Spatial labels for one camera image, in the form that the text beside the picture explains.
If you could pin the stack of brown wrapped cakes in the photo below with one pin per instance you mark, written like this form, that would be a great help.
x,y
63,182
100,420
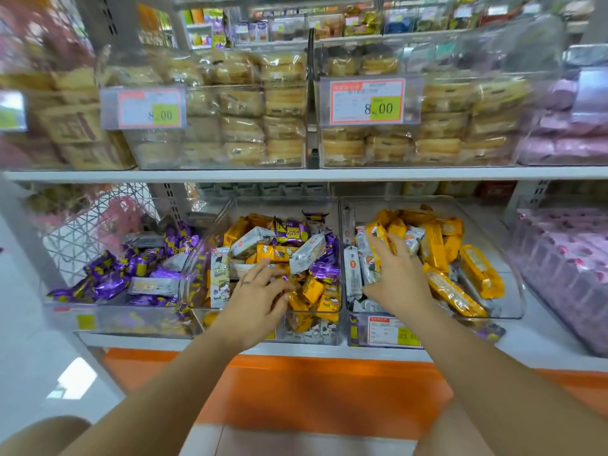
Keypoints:
x,y
66,128

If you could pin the person's left forearm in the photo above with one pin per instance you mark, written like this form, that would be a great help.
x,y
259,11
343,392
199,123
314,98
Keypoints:
x,y
156,403

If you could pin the person's leg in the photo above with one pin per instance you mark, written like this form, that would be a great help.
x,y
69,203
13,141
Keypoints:
x,y
42,436
446,434

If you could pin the white base shelf board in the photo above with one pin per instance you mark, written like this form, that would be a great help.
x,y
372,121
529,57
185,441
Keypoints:
x,y
536,341

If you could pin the row of assorted snack packs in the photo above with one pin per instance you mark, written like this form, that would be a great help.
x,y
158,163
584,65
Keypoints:
x,y
361,21

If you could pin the person's left hand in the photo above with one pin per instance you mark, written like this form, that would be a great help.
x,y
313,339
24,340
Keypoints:
x,y
249,311

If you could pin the small yellow label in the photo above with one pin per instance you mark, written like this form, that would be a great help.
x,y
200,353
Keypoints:
x,y
86,321

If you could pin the tall clear plastic bin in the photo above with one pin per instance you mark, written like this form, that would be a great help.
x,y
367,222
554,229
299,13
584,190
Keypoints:
x,y
536,61
247,156

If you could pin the orange base panel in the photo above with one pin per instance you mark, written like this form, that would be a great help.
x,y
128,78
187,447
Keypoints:
x,y
332,394

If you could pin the pile of purple candy packets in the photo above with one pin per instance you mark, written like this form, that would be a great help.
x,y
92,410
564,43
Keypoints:
x,y
128,273

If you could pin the person's right forearm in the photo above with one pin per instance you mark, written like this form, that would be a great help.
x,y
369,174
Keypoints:
x,y
494,379

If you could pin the pile of mixed snack packets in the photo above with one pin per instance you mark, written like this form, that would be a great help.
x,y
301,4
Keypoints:
x,y
285,261

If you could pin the green white price tag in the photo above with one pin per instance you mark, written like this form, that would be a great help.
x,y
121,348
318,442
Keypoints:
x,y
10,111

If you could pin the person's right hand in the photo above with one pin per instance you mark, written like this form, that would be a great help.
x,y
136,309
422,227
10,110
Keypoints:
x,y
401,284

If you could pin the person's left leg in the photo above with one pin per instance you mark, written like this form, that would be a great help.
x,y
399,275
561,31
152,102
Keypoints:
x,y
42,436

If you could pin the person's left fingers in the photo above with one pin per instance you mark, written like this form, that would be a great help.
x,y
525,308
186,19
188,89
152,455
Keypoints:
x,y
259,275

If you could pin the pile of pink wrapped packets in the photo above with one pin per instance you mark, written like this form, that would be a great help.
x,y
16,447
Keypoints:
x,y
565,261

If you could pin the small red bordered price tag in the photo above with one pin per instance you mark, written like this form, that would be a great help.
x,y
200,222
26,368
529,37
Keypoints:
x,y
392,331

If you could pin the person's right leg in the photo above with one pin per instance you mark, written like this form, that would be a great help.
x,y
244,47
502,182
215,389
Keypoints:
x,y
446,434

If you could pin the person's right fingers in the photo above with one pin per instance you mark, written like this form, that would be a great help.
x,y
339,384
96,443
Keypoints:
x,y
382,245

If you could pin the stack of wrapped layer cakes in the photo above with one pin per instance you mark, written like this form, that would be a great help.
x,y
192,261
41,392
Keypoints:
x,y
456,123

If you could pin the white snack packet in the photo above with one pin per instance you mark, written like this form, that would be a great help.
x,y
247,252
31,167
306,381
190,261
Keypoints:
x,y
352,273
367,261

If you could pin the stack of pink wrapped cakes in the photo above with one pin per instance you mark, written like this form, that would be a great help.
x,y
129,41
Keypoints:
x,y
570,137

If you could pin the pile of yellow snack bars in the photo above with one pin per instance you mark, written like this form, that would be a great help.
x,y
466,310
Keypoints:
x,y
446,261

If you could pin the stack of wrapped sponge cakes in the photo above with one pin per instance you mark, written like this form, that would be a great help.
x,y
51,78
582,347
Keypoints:
x,y
237,113

